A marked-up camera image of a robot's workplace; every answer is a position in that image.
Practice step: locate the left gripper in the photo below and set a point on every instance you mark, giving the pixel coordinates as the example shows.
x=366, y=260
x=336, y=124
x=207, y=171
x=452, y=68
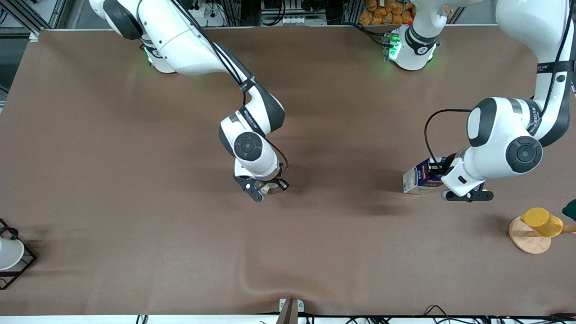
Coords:
x=437, y=167

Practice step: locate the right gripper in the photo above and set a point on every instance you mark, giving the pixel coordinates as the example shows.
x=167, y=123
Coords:
x=281, y=182

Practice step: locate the blue white milk carton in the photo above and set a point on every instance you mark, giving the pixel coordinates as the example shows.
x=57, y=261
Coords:
x=416, y=179

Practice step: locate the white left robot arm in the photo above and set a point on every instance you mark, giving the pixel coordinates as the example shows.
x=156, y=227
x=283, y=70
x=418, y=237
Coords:
x=499, y=135

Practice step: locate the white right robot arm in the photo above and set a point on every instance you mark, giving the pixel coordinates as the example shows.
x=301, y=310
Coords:
x=189, y=45

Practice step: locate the yellow cup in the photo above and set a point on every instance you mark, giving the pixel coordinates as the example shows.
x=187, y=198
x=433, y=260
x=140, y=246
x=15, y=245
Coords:
x=542, y=221

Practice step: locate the dark green cup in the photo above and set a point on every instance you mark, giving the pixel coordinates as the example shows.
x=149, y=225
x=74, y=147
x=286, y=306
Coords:
x=571, y=210

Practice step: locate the brown table cloth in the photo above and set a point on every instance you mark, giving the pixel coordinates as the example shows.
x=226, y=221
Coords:
x=315, y=247

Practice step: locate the wooden mug stand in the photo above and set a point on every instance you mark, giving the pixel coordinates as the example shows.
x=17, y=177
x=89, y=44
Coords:
x=528, y=243

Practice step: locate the orange snack bag pile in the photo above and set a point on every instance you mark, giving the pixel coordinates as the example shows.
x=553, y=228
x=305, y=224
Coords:
x=380, y=13

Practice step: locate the slim white power strip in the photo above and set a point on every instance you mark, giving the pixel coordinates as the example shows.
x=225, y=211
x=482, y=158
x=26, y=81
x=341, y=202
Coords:
x=301, y=20

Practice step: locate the large white power strip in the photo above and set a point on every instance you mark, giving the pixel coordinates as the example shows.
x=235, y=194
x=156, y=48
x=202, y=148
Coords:
x=211, y=20

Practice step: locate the white bowl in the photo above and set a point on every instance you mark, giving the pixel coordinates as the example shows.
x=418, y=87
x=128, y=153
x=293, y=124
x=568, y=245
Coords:
x=9, y=254

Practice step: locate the metal table clamp bracket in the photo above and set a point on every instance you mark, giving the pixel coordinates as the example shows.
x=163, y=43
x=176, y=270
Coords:
x=290, y=310

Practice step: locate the aluminium frame rail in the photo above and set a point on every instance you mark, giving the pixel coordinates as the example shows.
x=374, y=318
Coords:
x=24, y=18

